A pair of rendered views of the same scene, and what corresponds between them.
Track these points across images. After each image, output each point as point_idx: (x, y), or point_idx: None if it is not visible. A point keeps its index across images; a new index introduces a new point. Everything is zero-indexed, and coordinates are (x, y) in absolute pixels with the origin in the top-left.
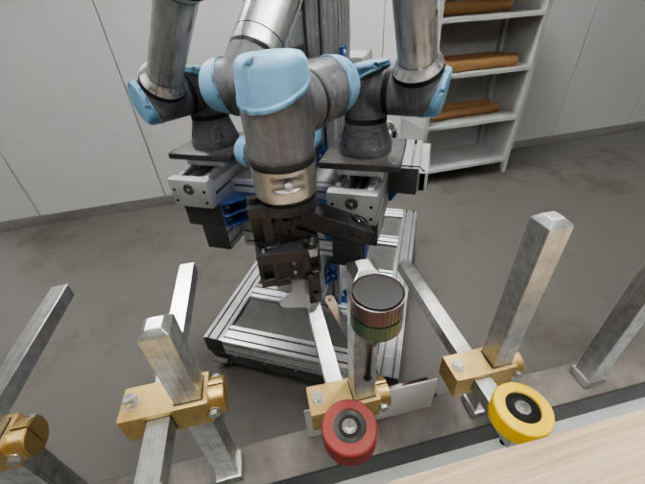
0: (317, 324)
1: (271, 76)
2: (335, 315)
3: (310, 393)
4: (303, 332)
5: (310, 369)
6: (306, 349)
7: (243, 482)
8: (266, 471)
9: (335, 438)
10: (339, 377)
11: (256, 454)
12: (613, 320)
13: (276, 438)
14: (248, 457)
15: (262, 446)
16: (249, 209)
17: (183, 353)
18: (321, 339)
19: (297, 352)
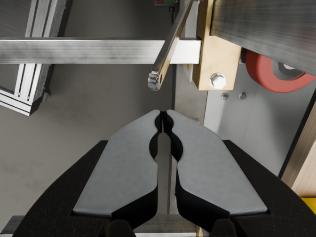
0: (96, 54)
1: None
2: (171, 57)
3: (207, 87)
4: (16, 24)
5: (57, 24)
6: (37, 25)
7: (199, 118)
8: (198, 103)
9: (297, 81)
10: (194, 43)
11: (184, 108)
12: None
13: (176, 93)
14: (184, 114)
15: (178, 104)
16: None
17: None
18: (126, 54)
19: (42, 35)
